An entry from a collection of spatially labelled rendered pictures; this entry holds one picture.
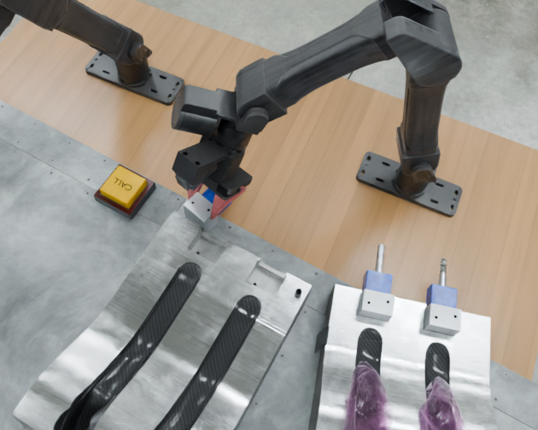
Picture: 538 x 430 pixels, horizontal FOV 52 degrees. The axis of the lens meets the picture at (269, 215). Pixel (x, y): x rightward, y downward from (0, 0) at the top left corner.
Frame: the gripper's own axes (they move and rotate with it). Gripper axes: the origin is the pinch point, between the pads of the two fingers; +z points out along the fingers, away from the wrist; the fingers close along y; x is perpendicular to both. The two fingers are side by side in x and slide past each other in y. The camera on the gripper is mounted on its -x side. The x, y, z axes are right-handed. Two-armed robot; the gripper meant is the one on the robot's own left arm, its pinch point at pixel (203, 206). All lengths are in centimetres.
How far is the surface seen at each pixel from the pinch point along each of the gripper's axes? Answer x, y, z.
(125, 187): -4.9, -13.3, 3.8
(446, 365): 3.6, 47.7, -2.5
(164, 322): -18.8, 10.5, 6.9
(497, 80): 176, 17, -3
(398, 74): 153, -16, 10
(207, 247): -5.9, 6.6, 1.5
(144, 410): -30.3, 18.3, 8.8
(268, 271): -3.3, 17.0, -0.5
